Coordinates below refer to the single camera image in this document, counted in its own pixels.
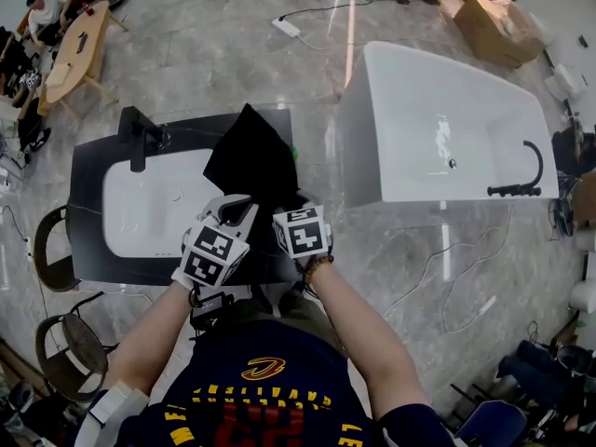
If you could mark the black bag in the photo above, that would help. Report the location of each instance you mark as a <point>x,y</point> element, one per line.
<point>253,161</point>

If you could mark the dark round-backed chair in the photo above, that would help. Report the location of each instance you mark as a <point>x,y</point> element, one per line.
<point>79,352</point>
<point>51,268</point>

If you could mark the blue chair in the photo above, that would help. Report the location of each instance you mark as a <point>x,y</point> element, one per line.
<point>493,424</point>

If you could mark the person's right forearm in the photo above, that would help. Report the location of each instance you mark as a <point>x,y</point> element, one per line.
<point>368,338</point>

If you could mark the slim white power strip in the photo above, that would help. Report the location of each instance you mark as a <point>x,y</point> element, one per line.
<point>486,305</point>

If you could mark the oval wooden table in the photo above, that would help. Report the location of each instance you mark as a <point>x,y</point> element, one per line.
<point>77,58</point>

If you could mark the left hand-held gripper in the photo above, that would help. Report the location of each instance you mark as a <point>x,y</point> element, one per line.
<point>215,252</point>

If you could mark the brown cardboard box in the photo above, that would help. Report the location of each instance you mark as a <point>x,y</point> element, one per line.
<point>496,28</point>

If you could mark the navy jersey with yellow print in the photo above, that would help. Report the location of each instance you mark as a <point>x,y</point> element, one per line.
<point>251,389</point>

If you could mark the black sink faucet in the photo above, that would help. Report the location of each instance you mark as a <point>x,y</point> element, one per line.
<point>136,142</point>

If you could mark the white sink basin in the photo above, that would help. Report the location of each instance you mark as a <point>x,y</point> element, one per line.
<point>144,207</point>

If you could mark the person's left forearm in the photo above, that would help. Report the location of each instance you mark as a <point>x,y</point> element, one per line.
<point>153,333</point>

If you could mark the black vanity counter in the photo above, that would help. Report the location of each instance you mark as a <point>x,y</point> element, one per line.
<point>93,170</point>

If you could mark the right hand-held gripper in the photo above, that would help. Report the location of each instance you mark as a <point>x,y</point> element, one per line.
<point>305,235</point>

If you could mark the white bathtub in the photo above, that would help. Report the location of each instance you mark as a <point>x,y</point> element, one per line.
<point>419,124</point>

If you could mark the olive trousers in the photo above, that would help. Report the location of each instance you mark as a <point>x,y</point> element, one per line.
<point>298,310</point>

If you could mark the black bathtub faucet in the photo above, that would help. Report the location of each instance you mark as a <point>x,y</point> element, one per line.
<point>533,175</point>

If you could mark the green object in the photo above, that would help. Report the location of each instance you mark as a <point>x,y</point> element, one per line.
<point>294,153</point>

